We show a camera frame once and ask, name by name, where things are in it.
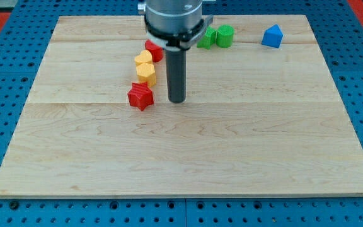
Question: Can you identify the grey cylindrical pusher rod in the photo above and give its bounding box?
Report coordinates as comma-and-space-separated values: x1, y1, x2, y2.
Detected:
165, 50, 186, 103

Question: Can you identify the yellow heart block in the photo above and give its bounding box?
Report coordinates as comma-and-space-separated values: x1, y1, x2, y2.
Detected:
134, 50, 153, 66

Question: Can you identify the green cylinder block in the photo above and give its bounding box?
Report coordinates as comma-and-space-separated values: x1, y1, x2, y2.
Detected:
216, 25, 234, 48

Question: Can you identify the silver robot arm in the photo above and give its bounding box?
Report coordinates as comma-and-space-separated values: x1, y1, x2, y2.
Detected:
138, 0, 213, 103

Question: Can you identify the green angular block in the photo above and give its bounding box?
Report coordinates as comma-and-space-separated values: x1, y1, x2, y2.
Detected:
197, 26, 217, 50

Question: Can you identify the yellow hexagon block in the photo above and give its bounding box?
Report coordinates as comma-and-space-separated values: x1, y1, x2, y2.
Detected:
136, 63, 156, 87

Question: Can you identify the light wooden board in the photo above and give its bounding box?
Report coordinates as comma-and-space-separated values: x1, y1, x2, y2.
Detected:
0, 15, 363, 199

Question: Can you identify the red round block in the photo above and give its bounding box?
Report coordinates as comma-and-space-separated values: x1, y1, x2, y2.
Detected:
144, 40, 163, 62

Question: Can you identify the blue triangular block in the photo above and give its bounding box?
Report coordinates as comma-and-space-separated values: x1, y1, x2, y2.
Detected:
262, 24, 284, 48

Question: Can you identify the red star block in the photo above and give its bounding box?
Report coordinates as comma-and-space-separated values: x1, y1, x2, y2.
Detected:
127, 82, 154, 111

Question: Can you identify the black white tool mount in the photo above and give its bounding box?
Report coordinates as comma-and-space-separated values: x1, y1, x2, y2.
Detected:
144, 15, 214, 51

